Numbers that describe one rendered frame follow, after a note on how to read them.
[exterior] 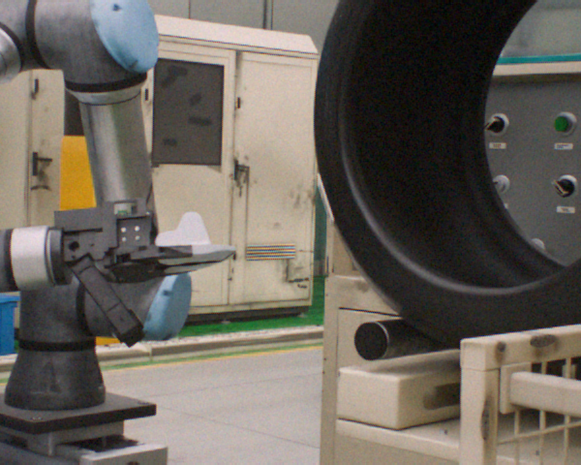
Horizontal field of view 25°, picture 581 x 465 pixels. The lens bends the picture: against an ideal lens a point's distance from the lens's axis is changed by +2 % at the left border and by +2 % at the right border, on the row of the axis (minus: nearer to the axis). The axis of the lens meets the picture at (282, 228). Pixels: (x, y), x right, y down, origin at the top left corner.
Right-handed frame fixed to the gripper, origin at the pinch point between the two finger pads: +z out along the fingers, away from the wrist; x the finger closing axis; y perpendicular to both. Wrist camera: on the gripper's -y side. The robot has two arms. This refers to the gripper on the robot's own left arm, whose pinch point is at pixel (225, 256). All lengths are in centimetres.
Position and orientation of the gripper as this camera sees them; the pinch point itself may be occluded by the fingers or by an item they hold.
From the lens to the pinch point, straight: 151.6
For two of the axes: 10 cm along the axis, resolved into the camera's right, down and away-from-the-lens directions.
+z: 10.0, -1.0, -0.2
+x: 0.5, 2.9, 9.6
